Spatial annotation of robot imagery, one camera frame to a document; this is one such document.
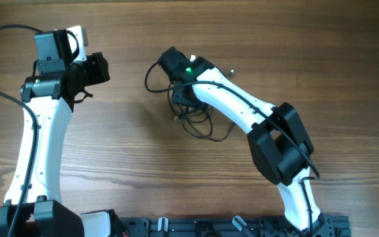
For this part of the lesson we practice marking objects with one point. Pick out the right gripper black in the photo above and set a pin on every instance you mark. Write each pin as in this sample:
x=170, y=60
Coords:
x=170, y=57

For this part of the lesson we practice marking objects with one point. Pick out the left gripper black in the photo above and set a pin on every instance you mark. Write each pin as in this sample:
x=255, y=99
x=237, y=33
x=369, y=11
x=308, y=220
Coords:
x=99, y=65

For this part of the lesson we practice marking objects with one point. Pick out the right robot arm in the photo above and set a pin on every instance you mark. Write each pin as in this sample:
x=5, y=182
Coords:
x=279, y=144

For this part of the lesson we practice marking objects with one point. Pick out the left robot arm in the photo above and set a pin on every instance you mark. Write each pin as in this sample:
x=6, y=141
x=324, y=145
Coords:
x=33, y=205

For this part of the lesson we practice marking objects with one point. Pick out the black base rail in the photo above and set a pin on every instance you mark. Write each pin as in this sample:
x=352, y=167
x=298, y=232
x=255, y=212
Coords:
x=325, y=226

